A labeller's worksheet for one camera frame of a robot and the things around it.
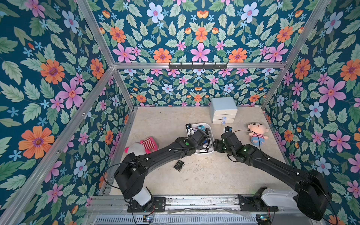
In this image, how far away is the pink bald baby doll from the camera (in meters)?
0.95

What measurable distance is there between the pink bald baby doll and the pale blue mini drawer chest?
0.49 ft

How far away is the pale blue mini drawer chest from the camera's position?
1004mm
